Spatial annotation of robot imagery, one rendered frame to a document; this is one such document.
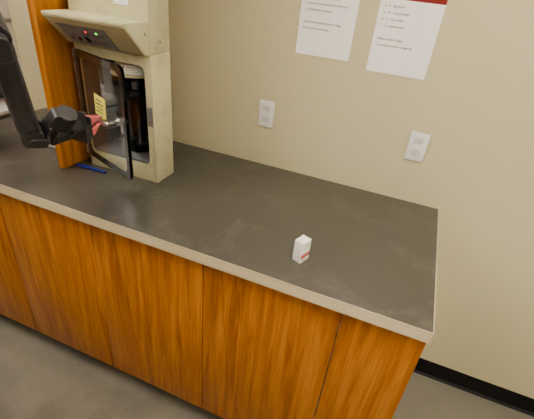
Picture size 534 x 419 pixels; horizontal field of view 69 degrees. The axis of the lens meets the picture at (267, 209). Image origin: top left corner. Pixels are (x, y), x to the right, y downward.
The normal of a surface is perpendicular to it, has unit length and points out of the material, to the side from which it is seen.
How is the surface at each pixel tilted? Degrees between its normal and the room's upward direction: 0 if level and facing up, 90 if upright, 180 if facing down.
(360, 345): 90
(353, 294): 0
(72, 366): 0
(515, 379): 90
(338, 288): 0
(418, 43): 90
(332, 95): 90
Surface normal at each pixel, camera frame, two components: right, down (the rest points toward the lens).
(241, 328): -0.37, 0.45
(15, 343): 0.10, -0.85
